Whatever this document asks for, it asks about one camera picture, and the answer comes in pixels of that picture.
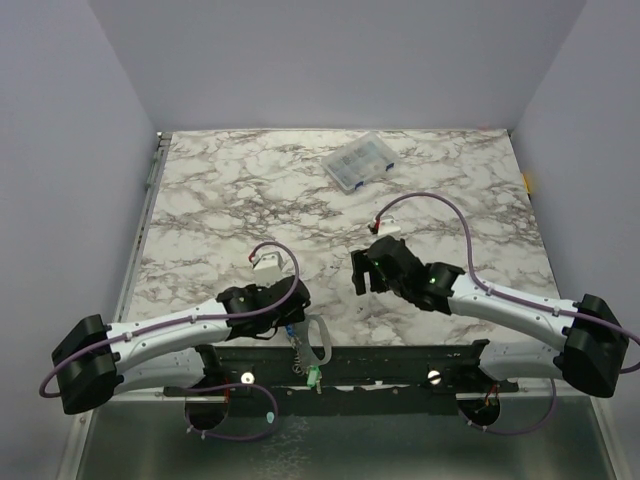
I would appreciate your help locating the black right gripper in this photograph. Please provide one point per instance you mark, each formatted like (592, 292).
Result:
(362, 270)

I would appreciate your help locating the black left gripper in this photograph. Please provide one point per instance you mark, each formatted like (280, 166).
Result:
(297, 315)

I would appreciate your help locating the clear plastic bag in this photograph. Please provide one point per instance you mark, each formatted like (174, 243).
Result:
(305, 350)

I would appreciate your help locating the green key tag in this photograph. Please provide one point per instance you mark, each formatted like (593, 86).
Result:
(313, 379)

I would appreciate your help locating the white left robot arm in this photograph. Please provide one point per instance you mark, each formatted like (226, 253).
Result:
(97, 361)

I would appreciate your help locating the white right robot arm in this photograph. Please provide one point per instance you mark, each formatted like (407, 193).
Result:
(581, 343)

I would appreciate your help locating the clear plastic organizer box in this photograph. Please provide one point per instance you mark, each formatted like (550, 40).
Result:
(359, 162)

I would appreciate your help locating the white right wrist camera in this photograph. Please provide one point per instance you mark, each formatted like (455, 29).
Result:
(384, 226)

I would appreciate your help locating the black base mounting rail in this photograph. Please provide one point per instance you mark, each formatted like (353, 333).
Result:
(389, 380)

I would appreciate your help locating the aluminium extrusion frame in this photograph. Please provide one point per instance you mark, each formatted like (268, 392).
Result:
(152, 185)

